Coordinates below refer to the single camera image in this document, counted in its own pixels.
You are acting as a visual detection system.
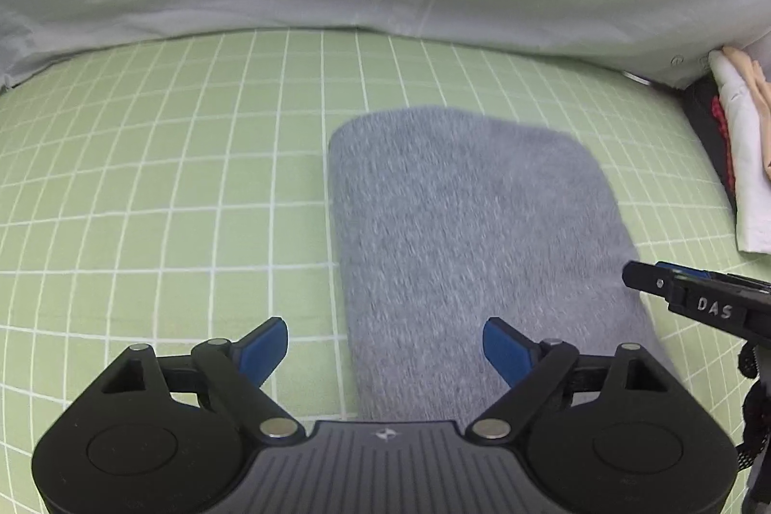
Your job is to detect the grey sweatpants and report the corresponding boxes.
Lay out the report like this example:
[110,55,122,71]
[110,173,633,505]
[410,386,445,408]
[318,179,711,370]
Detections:
[328,108,665,424]

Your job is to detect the white folded garment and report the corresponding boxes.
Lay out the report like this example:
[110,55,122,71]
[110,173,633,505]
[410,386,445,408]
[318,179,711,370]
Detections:
[708,51,770,254]

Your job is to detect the black and red garment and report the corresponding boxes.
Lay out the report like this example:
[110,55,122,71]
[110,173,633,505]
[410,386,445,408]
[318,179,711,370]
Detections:
[682,76,737,212]

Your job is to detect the beige folded garment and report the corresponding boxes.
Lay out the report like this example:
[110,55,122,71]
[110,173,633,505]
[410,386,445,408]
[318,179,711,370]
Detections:
[723,46,771,176]

